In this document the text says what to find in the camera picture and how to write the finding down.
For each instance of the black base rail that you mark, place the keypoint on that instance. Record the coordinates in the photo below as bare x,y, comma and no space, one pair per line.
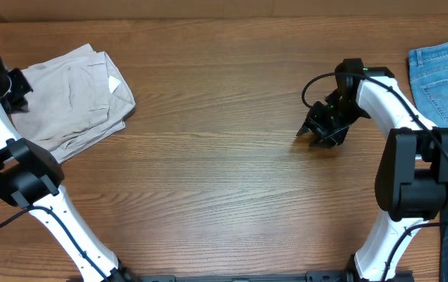
243,278

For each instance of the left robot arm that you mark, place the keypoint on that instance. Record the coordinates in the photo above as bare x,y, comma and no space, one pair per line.
31,179

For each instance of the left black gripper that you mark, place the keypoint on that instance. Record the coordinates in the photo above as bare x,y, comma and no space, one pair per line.
19,103

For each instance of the beige shorts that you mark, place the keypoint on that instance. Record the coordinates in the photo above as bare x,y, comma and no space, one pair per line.
78,99

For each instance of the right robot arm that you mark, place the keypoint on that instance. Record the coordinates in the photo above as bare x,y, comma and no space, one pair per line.
411,185

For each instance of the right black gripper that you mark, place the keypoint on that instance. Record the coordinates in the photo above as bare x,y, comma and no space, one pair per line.
314,125

